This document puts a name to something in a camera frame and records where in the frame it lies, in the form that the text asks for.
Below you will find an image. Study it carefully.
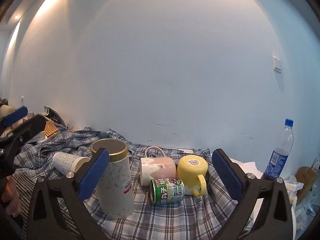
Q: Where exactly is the brown cardboard box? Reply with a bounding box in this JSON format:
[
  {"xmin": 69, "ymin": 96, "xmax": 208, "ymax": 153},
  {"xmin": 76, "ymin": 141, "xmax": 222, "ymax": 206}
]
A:
[{"xmin": 296, "ymin": 166, "xmax": 318, "ymax": 201}]

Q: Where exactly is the pink white ceramic mug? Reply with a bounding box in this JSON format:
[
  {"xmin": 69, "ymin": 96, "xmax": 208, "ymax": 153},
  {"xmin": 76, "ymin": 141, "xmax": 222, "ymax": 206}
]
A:
[{"xmin": 139, "ymin": 146, "xmax": 177, "ymax": 187}]

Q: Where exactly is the blue patterned white paper cup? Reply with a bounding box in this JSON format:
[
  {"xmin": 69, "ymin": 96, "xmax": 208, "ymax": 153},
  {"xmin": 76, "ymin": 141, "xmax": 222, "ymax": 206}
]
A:
[{"xmin": 53, "ymin": 152, "xmax": 90, "ymax": 175}]

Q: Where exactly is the white marble steel tumbler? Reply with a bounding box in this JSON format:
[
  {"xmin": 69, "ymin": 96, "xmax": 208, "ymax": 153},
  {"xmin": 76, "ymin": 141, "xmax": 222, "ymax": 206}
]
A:
[{"xmin": 90, "ymin": 139, "xmax": 135, "ymax": 219}]

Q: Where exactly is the person's left hand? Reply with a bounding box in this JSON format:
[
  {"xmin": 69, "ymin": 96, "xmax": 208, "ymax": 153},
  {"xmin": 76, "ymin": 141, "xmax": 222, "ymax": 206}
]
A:
[{"xmin": 1, "ymin": 176, "xmax": 21, "ymax": 217}]

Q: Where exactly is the white tissue paper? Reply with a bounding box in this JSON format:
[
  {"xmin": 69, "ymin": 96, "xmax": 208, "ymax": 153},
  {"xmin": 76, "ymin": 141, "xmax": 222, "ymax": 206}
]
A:
[{"xmin": 231, "ymin": 159, "xmax": 263, "ymax": 179}]

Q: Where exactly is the yellow white ceramic mug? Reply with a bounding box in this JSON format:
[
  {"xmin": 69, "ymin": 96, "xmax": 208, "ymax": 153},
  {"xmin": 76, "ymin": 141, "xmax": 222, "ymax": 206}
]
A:
[{"xmin": 177, "ymin": 155, "xmax": 208, "ymax": 197}]

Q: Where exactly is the white wall light switch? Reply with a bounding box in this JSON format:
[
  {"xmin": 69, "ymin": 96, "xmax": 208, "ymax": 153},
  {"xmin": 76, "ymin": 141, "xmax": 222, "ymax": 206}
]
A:
[{"xmin": 272, "ymin": 56, "xmax": 282, "ymax": 73}]

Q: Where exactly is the grey open pouch bag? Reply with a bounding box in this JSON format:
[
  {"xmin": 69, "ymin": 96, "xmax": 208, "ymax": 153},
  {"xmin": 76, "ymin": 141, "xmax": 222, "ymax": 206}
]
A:
[{"xmin": 42, "ymin": 106, "xmax": 68, "ymax": 129}]

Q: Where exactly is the blue label cola bottle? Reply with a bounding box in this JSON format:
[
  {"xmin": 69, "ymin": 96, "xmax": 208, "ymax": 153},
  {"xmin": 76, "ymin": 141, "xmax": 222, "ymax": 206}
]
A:
[{"xmin": 260, "ymin": 119, "xmax": 294, "ymax": 180}]

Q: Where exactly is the green labelled tin can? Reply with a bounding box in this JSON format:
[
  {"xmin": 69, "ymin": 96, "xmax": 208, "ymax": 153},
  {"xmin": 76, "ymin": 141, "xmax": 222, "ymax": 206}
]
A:
[{"xmin": 150, "ymin": 178, "xmax": 185, "ymax": 204}]

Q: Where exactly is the orange plastic ribbed tray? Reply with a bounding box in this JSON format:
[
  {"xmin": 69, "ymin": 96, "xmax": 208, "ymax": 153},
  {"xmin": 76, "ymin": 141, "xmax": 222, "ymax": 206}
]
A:
[{"xmin": 44, "ymin": 121, "xmax": 60, "ymax": 137}]

